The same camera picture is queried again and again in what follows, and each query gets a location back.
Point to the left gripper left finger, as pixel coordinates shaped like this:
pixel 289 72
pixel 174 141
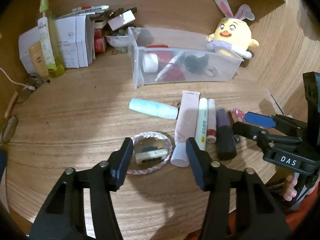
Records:
pixel 119 162

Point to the white paper boxes stack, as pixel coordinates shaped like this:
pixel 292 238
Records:
pixel 75 37

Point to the clear plastic storage bin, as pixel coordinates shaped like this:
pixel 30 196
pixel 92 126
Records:
pixel 221 68

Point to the purple black spray bottle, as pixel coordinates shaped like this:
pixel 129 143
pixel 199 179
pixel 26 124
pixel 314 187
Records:
pixel 226 148

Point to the white round jar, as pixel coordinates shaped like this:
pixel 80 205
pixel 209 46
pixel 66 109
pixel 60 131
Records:
pixel 150 63

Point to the red foil pouch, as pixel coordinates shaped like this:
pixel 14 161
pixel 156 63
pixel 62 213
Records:
pixel 175 73

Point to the yellow sunscreen bottle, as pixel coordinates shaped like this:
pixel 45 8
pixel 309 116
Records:
pixel 37 59

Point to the yellow chick plush toy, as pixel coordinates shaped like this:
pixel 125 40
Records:
pixel 233 33

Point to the white red lip tube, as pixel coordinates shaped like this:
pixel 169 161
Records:
pixel 211 124

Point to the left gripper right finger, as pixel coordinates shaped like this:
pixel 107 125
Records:
pixel 200 162

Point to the white green lip tube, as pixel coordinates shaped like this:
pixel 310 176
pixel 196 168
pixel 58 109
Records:
pixel 201 127

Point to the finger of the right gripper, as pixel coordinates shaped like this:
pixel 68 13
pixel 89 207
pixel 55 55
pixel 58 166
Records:
pixel 249 131
pixel 260 120

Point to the light blue tube bottle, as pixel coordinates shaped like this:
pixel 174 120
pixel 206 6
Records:
pixel 153 108

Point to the pink cosmetic tube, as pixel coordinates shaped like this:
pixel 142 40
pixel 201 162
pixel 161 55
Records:
pixel 185 127

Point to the white pen with cap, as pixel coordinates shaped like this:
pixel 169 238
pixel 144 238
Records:
pixel 169 65

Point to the tall green spray bottle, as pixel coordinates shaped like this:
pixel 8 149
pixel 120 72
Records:
pixel 48 41

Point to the person's right hand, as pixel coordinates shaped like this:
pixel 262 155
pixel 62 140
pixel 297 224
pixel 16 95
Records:
pixel 289 189

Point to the dark green glass bottle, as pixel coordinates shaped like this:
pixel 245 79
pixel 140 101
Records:
pixel 196 64

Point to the eyeglasses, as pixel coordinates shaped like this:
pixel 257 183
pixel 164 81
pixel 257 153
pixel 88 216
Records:
pixel 9 130

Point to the white bowl of trinkets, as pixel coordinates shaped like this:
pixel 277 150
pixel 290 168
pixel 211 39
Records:
pixel 119 39

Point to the small pink white box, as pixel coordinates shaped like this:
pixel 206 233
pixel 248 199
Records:
pixel 121 20

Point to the red white marker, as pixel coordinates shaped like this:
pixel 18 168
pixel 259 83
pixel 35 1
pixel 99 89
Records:
pixel 90 8

